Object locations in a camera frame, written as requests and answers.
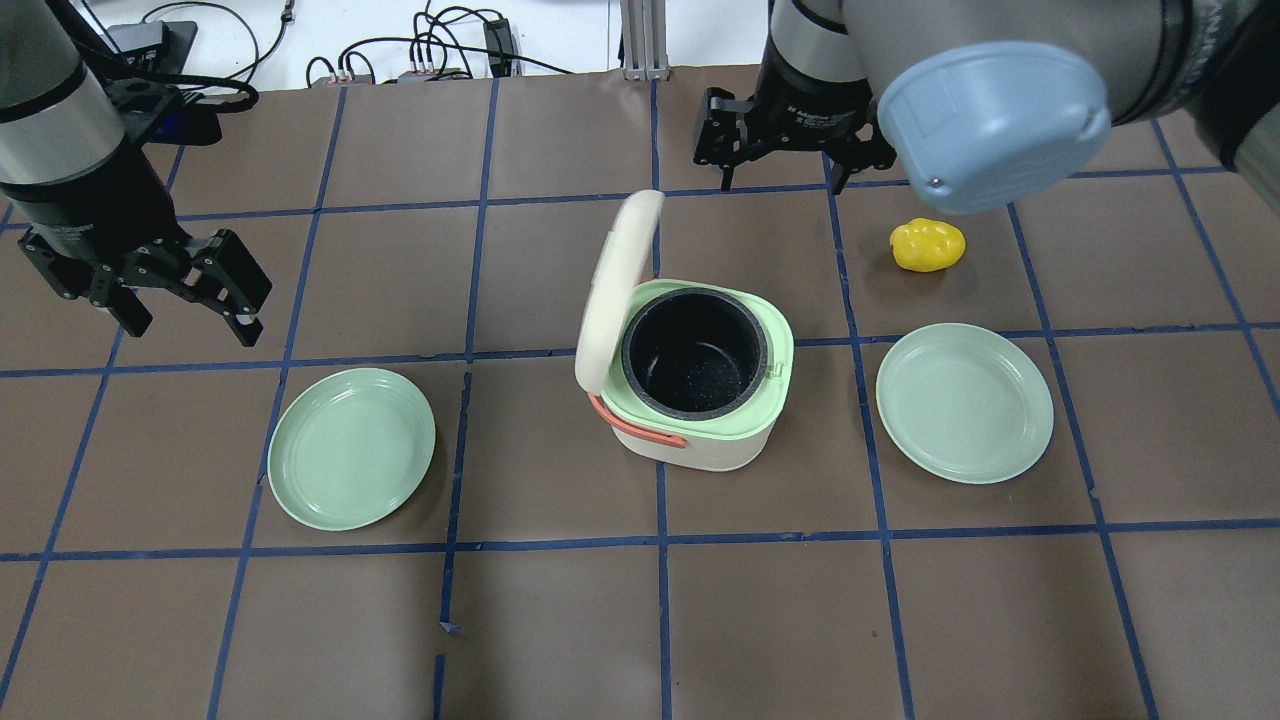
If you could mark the black gripper near lemon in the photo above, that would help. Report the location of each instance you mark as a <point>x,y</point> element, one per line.
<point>815,110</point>

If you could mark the white rice cooker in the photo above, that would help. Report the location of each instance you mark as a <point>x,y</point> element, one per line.
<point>686,373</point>

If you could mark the green plate far from lemon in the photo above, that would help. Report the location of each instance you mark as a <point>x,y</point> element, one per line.
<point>351,449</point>

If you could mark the aluminium frame post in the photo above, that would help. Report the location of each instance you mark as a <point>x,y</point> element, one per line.
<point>644,41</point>

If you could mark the grey robot arm near lemon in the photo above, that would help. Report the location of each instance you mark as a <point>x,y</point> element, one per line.
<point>986,102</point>

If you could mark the yellow toy lemon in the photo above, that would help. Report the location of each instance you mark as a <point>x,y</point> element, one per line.
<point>925,245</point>

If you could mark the green plate near lemon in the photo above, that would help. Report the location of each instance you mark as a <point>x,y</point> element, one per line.
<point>964,403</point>

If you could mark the black power adapter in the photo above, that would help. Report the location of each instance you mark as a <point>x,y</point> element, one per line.
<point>500,47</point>

